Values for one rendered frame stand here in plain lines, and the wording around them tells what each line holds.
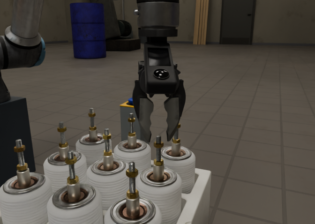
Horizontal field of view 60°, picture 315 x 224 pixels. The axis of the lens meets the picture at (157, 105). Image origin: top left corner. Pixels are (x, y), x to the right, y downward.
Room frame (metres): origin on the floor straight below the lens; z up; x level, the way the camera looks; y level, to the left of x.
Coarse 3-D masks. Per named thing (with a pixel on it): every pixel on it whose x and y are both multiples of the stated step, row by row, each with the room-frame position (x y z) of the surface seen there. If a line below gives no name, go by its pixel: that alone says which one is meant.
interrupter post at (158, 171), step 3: (153, 165) 0.49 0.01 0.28; (156, 165) 0.49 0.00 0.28; (159, 165) 0.49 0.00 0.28; (162, 165) 0.49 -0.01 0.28; (153, 168) 0.49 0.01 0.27; (156, 168) 0.49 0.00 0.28; (159, 168) 0.49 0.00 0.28; (162, 168) 0.49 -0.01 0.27; (153, 171) 0.49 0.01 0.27; (156, 171) 0.49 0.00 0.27; (159, 171) 0.49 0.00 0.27; (162, 171) 0.49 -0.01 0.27; (153, 174) 0.49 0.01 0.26; (156, 174) 0.49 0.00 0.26; (159, 174) 0.49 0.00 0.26; (162, 174) 0.49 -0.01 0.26; (153, 177) 0.49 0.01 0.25; (156, 177) 0.49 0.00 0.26; (159, 177) 0.49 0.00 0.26; (162, 177) 0.49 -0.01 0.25
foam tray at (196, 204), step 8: (152, 160) 0.71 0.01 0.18; (200, 176) 0.62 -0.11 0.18; (208, 176) 0.62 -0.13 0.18; (200, 184) 0.59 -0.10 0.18; (208, 184) 0.61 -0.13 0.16; (192, 192) 0.55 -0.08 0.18; (200, 192) 0.55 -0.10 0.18; (208, 192) 0.62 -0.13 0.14; (184, 200) 0.53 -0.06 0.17; (192, 200) 0.52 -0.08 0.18; (200, 200) 0.53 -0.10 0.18; (208, 200) 0.63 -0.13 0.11; (184, 208) 0.49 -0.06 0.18; (192, 208) 0.49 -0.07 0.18; (200, 208) 0.53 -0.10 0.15; (208, 208) 0.63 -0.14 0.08; (0, 216) 0.47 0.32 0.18; (104, 216) 0.47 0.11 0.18; (184, 216) 0.47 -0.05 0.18; (192, 216) 0.47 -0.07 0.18; (200, 216) 0.53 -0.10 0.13; (208, 216) 0.64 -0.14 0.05
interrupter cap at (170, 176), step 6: (150, 168) 0.53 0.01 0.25; (168, 168) 0.53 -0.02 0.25; (144, 174) 0.50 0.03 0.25; (150, 174) 0.51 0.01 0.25; (168, 174) 0.50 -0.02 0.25; (174, 174) 0.50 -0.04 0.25; (144, 180) 0.48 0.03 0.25; (150, 180) 0.48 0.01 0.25; (156, 180) 0.48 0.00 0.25; (162, 180) 0.48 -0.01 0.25; (168, 180) 0.48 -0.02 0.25; (174, 180) 0.48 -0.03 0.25; (150, 186) 0.46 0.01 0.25; (156, 186) 0.46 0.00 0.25; (162, 186) 0.46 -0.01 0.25
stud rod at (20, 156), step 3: (15, 141) 0.47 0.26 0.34; (18, 141) 0.47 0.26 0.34; (21, 141) 0.47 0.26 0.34; (18, 144) 0.47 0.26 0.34; (21, 144) 0.47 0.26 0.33; (18, 147) 0.47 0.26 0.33; (18, 153) 0.47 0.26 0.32; (21, 153) 0.47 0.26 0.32; (18, 156) 0.47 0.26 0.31; (21, 156) 0.47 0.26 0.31; (18, 159) 0.47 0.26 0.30; (21, 159) 0.47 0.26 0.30; (21, 162) 0.47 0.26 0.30; (21, 165) 0.47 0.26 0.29; (21, 171) 0.47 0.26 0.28
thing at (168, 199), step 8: (136, 184) 0.48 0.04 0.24; (144, 184) 0.47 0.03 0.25; (176, 184) 0.47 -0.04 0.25; (144, 192) 0.46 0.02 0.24; (152, 192) 0.45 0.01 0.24; (160, 192) 0.45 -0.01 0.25; (168, 192) 0.46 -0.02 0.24; (176, 192) 0.47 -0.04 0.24; (152, 200) 0.45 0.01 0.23; (160, 200) 0.45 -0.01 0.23; (168, 200) 0.46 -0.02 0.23; (176, 200) 0.47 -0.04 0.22; (160, 208) 0.45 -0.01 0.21; (168, 208) 0.46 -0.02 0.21; (176, 208) 0.47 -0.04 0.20; (168, 216) 0.46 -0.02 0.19; (176, 216) 0.47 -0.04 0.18
